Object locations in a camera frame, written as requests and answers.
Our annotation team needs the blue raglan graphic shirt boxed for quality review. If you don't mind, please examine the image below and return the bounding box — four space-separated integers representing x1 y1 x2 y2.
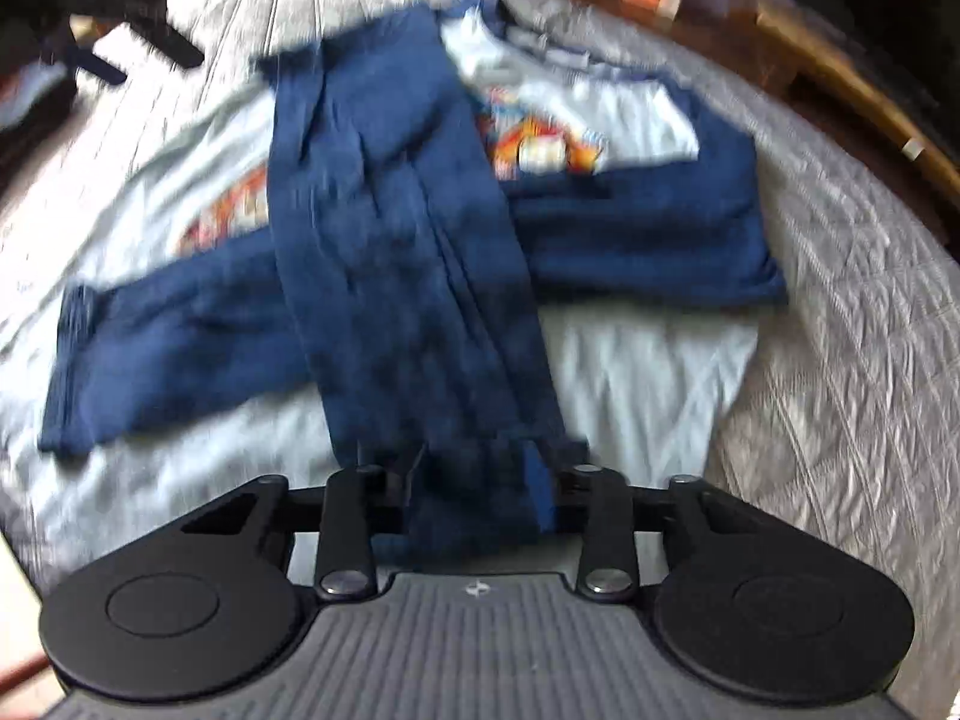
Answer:
0 0 790 564

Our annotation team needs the wooden TV cabinet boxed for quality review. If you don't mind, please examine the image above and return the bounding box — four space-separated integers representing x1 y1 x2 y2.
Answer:
574 0 958 255

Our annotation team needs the silver quilted table cover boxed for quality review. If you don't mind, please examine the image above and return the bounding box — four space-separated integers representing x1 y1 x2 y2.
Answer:
2 0 958 718

